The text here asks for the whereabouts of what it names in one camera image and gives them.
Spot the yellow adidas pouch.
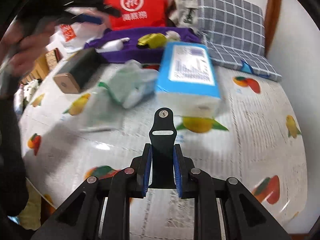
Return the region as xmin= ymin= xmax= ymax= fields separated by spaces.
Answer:
xmin=136 ymin=33 xmax=167 ymax=49

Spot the green snack packet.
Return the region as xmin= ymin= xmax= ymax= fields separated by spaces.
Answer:
xmin=79 ymin=60 xmax=158 ymax=132

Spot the black watch strap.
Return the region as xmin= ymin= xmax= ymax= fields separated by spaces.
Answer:
xmin=149 ymin=107 xmax=178 ymax=190

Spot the person's left hand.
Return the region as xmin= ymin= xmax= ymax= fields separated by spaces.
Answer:
xmin=1 ymin=21 xmax=55 ymax=77

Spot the white plastic shopping bag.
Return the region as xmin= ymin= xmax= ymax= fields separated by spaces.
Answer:
xmin=46 ymin=8 xmax=110 ymax=57

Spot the gold and black box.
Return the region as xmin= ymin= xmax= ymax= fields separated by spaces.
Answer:
xmin=53 ymin=48 xmax=105 ymax=94

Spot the fruit print tablecloth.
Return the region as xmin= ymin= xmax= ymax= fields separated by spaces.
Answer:
xmin=18 ymin=52 xmax=308 ymax=240

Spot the red Hi paper bag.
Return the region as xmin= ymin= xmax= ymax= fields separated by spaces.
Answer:
xmin=105 ymin=0 xmax=168 ymax=30

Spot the purple towel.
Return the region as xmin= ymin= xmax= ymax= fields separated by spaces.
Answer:
xmin=84 ymin=27 xmax=201 ymax=64

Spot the beige canvas bag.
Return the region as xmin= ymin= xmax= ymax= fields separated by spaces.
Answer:
xmin=167 ymin=0 xmax=199 ymax=33

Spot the blue tissue pack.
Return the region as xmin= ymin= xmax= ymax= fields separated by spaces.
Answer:
xmin=155 ymin=42 xmax=221 ymax=119

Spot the grey checked cushion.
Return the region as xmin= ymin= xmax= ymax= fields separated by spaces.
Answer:
xmin=198 ymin=0 xmax=282 ymax=82

